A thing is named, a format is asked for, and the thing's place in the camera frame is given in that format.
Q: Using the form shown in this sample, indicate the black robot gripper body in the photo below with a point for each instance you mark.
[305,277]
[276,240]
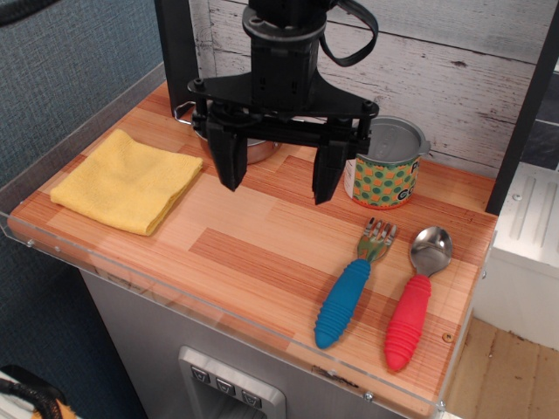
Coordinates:
[283,98]

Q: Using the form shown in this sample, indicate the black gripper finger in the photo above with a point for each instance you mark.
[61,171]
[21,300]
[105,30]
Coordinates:
[229,153]
[329,164]

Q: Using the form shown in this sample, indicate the yellow towel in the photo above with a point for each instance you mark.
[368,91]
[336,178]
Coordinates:
[127,185]

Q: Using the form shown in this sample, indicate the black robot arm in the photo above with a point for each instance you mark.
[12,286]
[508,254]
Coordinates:
[298,23]

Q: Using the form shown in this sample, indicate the small steel pot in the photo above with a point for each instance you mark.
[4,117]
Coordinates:
[257,150]

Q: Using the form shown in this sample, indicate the patterned tin can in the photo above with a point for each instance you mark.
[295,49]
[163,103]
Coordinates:
[384,177]

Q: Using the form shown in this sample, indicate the clear acrylic table guard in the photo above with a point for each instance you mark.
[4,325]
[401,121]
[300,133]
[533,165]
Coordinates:
[269,254]

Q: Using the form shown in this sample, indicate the grey cabinet with buttons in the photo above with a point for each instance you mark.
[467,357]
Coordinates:
[190,358]

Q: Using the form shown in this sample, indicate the white ribbed appliance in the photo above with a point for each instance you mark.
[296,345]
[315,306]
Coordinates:
[518,288]

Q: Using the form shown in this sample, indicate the black vertical post left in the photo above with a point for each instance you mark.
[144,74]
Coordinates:
[178,52]

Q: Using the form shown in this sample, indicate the black vertical post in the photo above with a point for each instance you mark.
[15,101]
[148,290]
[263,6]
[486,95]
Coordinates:
[178,52]
[526,118]

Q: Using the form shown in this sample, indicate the red handled spoon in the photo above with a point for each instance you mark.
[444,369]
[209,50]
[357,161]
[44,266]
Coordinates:
[431,252]

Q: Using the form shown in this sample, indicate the blue handled fork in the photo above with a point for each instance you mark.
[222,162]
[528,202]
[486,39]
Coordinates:
[339,306]

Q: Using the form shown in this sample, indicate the black vertical post right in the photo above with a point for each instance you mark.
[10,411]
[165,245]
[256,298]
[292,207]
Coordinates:
[526,118]

